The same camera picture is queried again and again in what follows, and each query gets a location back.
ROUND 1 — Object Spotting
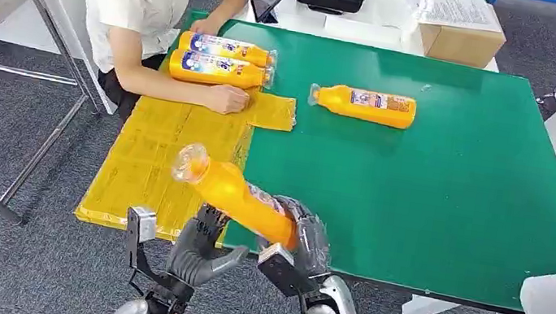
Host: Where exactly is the printed white paper sheet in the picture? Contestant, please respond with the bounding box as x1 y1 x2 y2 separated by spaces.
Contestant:
415 0 506 37

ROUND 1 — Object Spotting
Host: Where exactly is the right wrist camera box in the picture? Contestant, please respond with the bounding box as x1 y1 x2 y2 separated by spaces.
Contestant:
253 240 325 302

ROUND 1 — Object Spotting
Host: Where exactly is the white table leg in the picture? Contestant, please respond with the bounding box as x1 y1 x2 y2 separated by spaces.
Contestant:
400 292 462 314

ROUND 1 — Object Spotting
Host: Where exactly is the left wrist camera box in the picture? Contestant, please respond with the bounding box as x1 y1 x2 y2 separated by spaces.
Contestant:
116 204 180 295

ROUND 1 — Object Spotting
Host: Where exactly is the person's left hand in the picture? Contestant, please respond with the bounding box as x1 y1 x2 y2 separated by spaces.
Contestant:
189 13 226 40

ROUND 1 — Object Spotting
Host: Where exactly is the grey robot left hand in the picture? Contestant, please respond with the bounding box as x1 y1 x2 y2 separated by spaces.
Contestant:
163 199 255 295

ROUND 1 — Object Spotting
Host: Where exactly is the green mat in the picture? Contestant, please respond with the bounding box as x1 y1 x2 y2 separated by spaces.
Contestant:
146 7 556 314

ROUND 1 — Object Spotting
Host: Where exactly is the orange drink bottle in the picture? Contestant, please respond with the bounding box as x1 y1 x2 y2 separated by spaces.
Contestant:
166 47 277 94
162 140 312 253
176 29 280 71
306 80 419 132

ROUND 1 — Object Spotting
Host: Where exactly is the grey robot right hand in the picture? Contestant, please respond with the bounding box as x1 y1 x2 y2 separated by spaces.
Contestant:
250 193 341 284

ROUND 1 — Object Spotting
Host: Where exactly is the yellow sheet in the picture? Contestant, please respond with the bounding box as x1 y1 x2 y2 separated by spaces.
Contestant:
72 37 305 258

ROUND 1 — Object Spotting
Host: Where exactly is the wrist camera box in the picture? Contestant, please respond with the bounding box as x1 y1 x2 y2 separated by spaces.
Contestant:
116 204 180 295
253 240 325 302

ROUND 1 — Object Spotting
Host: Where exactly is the person's right hand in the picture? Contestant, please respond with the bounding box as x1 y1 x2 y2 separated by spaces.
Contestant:
202 81 253 119

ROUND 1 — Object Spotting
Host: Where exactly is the brown cardboard box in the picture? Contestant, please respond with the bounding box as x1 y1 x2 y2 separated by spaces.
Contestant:
413 20 508 72

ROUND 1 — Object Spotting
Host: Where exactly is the white table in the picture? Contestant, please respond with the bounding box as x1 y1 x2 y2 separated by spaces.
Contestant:
231 0 511 74

